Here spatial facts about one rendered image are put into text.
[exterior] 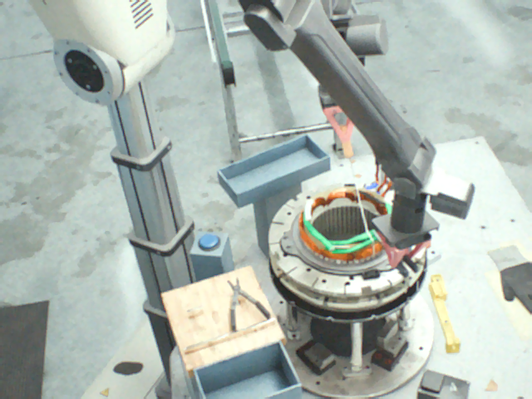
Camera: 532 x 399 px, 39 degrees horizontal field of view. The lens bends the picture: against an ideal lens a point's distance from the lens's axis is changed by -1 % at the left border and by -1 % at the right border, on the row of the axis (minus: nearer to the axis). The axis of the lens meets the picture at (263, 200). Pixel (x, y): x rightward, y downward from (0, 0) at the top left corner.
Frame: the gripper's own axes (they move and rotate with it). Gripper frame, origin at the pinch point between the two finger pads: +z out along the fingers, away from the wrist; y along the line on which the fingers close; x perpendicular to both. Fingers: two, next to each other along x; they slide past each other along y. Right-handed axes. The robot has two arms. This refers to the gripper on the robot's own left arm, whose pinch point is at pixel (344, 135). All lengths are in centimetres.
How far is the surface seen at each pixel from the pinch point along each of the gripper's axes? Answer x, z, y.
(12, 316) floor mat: 128, 85, 121
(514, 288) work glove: -36, 52, 24
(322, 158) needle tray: 3.3, 16.5, 38.9
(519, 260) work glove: -40, 49, 32
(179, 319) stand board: 36.7, 28.2, -7.0
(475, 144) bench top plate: -43, 34, 78
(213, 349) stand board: 30.5, 31.4, -14.3
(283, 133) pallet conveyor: 14, 53, 193
